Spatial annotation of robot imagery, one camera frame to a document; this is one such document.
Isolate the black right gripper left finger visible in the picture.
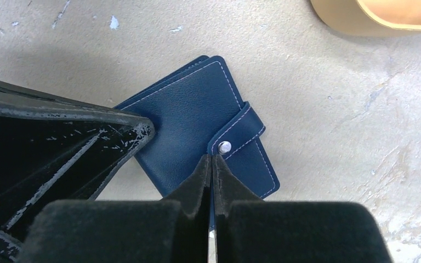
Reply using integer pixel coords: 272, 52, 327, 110
17, 155, 212, 262

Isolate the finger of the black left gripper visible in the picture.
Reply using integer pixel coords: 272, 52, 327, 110
0, 81, 155, 262

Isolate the tan oval plastic tray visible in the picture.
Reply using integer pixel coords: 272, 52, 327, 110
310, 0, 421, 37

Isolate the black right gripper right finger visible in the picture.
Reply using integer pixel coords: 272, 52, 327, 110
212, 156, 392, 262

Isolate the blue leather card holder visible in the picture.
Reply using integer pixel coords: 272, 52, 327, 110
117, 55, 280, 198

